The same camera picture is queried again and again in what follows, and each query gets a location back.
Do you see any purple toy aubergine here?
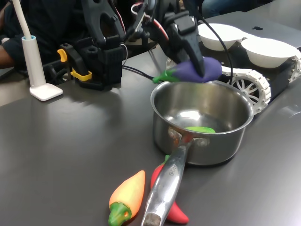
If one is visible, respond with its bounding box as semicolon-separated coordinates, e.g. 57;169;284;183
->
152;57;223;84

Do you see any white bowl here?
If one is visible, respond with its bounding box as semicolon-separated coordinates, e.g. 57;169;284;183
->
241;37;298;69
197;23;245;51

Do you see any person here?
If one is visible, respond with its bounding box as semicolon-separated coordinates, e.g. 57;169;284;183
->
0;0;87;71
199;0;273;19

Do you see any tracked vehicle with white tracks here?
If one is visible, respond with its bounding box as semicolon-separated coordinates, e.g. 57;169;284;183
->
166;37;301;116

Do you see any green yellow toy corn cob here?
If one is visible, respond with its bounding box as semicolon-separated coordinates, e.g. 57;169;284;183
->
184;126;216;134

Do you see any black yellow table clamp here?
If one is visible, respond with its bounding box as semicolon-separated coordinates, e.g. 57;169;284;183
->
57;43;93;86

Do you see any orange toy carrot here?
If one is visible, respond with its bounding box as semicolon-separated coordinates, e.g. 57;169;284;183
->
108;170;146;226

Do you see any red toy chilli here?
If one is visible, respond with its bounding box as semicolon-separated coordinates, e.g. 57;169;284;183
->
150;154;190;224

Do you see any long black cable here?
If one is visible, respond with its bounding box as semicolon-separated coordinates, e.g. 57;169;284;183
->
122;0;235;84

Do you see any black wrist camera board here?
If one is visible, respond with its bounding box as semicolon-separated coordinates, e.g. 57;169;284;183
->
126;4;148;37

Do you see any steel pan with long handle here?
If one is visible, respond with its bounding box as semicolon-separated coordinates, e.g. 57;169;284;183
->
141;80;255;226

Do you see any white post with base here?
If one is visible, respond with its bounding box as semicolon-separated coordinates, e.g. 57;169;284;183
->
11;0;63;102

